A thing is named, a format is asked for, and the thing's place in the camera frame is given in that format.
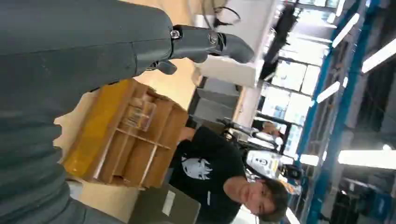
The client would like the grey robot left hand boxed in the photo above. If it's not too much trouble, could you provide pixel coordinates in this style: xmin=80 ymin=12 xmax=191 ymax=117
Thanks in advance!
xmin=0 ymin=0 xmax=255 ymax=122

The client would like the clear plastic card holder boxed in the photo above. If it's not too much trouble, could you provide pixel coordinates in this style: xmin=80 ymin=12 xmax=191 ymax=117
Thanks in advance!
xmin=123 ymin=97 xmax=157 ymax=133

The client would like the wooden card box with compartments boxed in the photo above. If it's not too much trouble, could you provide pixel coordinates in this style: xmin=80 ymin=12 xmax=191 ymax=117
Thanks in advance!
xmin=63 ymin=78 xmax=190 ymax=190

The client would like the ribbed grey left arm sleeve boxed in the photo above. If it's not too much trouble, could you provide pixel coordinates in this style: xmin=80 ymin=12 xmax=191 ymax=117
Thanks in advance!
xmin=0 ymin=116 xmax=124 ymax=224

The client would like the grey drawer cabinet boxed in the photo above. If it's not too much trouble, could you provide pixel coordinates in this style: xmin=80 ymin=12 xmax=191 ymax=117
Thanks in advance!
xmin=187 ymin=77 xmax=241 ymax=128

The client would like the white panel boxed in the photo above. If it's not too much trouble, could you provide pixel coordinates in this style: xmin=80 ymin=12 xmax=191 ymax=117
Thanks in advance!
xmin=195 ymin=55 xmax=258 ymax=89

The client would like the dark grey box with label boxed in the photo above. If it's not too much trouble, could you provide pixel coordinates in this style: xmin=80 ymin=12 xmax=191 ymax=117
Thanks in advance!
xmin=128 ymin=183 xmax=202 ymax=224

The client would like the person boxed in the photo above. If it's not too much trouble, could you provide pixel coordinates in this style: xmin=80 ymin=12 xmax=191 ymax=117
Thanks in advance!
xmin=168 ymin=125 xmax=290 ymax=224

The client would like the white robot with black trim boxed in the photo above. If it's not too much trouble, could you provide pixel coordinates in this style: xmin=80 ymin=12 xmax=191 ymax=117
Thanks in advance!
xmin=245 ymin=149 xmax=284 ymax=180

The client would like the blue steel column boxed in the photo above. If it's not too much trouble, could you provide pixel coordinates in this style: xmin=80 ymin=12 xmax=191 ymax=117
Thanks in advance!
xmin=304 ymin=0 xmax=382 ymax=224
xmin=295 ymin=46 xmax=336 ymax=157

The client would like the long ceiling light strip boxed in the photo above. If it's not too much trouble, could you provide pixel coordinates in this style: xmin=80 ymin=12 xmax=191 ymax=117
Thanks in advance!
xmin=332 ymin=12 xmax=361 ymax=49
xmin=361 ymin=37 xmax=396 ymax=74
xmin=316 ymin=81 xmax=341 ymax=104
xmin=337 ymin=149 xmax=396 ymax=170

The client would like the black cable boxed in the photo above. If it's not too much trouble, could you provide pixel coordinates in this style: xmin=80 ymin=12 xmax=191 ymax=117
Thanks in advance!
xmin=201 ymin=0 xmax=242 ymax=29

